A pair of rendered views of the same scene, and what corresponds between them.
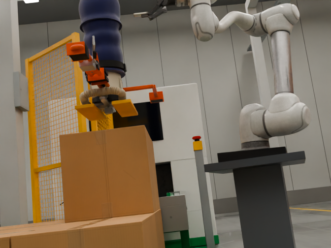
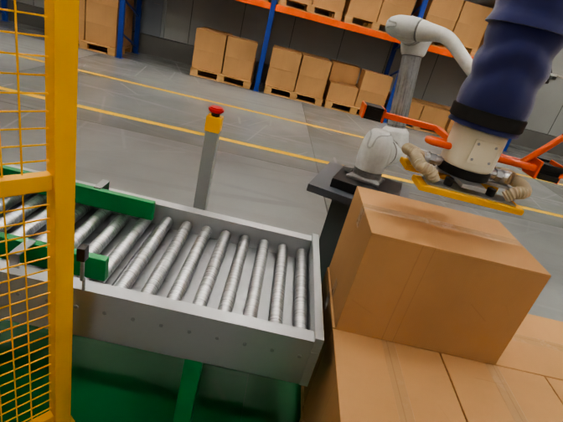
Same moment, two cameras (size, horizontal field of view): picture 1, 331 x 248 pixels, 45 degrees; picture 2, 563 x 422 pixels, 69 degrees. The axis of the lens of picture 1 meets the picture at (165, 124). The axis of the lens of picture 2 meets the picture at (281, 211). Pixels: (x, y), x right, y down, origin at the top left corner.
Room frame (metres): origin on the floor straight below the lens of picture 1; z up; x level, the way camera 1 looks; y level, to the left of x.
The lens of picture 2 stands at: (2.77, 1.62, 1.48)
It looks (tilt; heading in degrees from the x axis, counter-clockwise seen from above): 25 degrees down; 266
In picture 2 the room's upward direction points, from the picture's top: 15 degrees clockwise
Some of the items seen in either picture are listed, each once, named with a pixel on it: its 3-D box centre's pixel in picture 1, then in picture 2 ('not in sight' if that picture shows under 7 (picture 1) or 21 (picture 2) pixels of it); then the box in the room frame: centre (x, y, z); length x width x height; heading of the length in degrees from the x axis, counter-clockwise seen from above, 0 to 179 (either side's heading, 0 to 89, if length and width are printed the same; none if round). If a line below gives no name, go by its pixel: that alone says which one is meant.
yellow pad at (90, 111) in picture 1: (91, 109); (467, 190); (2.13, 0.40, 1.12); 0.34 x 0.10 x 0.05; 179
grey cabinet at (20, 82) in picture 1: (21, 91); not in sight; (3.24, 1.18, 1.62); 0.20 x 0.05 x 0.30; 179
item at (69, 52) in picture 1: (78, 51); not in sight; (1.53, 0.32, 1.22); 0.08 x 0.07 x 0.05; 179
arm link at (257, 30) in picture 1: (256, 26); (404, 28); (2.26, -0.61, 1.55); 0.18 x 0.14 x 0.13; 140
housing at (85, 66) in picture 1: (87, 63); not in sight; (1.66, 0.31, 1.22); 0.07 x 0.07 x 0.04; 89
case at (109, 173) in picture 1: (115, 176); (422, 270); (2.10, 0.29, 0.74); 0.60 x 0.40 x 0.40; 179
